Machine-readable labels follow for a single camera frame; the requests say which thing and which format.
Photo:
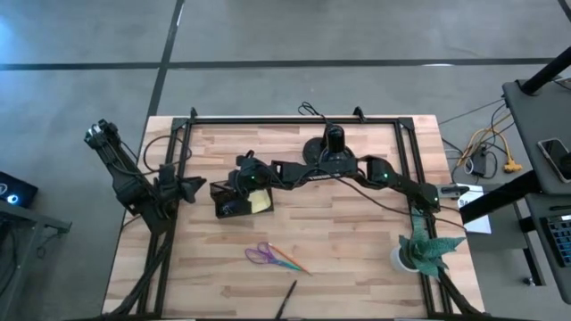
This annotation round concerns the black mesh desk organizer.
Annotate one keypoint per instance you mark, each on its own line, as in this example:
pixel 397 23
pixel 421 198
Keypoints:
pixel 220 196

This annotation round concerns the snake plant in white pot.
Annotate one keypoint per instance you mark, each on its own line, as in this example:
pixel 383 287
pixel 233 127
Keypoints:
pixel 424 254

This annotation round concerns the grey desk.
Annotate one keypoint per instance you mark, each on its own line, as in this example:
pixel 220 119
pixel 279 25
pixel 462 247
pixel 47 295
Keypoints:
pixel 535 116

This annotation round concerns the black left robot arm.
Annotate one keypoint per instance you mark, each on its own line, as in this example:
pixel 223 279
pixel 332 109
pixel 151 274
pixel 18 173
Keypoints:
pixel 134 187

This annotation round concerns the black desk beam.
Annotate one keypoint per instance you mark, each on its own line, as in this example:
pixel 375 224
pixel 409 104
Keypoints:
pixel 499 198

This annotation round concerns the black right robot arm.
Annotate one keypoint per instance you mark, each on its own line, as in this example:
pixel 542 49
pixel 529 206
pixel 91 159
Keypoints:
pixel 321 169

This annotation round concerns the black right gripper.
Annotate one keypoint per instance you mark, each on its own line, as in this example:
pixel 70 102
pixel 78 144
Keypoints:
pixel 250 176

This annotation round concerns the black pole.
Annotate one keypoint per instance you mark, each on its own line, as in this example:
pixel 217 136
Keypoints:
pixel 544 73

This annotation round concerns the white paper sheet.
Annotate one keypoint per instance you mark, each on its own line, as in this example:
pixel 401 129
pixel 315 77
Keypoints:
pixel 477 223

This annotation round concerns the black smartphone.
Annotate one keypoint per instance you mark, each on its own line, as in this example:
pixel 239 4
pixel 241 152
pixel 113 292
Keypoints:
pixel 555 156

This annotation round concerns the blue rectangular eraser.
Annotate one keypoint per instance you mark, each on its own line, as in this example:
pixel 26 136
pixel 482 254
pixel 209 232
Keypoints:
pixel 232 206

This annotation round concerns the grey cart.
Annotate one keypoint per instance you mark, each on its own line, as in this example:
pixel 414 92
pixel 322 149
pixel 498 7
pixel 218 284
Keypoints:
pixel 27 218

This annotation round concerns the yellow sticky notes pad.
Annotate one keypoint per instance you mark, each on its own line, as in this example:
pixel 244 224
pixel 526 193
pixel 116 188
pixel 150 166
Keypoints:
pixel 261 203

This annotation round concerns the black keyboard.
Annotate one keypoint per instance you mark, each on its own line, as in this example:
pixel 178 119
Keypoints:
pixel 560 241

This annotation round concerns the yellow wooden pencil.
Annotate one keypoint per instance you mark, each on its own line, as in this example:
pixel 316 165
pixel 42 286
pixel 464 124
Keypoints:
pixel 290 259

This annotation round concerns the black pen with white print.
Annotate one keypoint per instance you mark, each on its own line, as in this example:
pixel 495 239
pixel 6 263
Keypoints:
pixel 285 299

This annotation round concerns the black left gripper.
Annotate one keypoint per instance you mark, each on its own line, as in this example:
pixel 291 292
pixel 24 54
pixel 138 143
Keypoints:
pixel 169 189

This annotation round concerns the black power adapter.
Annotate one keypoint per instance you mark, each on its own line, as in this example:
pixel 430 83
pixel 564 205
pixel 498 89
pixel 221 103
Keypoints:
pixel 479 162

